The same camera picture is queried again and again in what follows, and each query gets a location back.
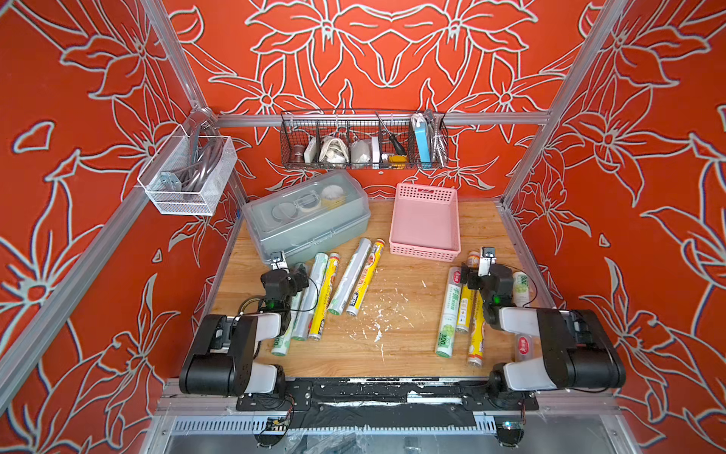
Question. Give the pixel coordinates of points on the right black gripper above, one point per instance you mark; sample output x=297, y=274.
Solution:
x=474, y=275

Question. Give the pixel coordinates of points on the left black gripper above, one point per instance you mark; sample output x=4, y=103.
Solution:
x=293, y=280

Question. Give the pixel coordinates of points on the silver foil wrap roll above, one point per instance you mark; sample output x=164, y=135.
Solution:
x=347, y=283

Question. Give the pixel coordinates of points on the green white wrap roll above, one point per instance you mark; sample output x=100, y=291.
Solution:
x=450, y=312

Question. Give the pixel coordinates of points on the pink plastic basket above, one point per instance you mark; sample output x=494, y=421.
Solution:
x=425, y=222

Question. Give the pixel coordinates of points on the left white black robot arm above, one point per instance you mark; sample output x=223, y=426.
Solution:
x=222, y=357

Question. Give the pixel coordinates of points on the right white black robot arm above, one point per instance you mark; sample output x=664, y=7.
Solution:
x=576, y=352

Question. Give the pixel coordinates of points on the silver green wrap roll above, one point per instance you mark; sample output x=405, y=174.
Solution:
x=309, y=302

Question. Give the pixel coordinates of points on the white red label wrap roll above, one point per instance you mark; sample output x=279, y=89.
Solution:
x=524, y=339

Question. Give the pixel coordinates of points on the yellow orange wrap roll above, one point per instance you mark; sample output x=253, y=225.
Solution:
x=477, y=333

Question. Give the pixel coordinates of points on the green white roll far left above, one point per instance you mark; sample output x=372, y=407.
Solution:
x=282, y=343

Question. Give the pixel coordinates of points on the grey translucent storage box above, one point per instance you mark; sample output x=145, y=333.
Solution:
x=315, y=216

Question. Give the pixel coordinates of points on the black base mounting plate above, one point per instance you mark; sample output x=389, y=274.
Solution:
x=468, y=393

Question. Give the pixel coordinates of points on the clear plastic wall bin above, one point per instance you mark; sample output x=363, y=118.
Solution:
x=188, y=176

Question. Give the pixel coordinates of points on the black wire wall basket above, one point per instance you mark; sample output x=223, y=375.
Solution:
x=371, y=140

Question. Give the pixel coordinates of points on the blue box in wire basket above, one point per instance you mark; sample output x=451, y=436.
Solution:
x=420, y=128

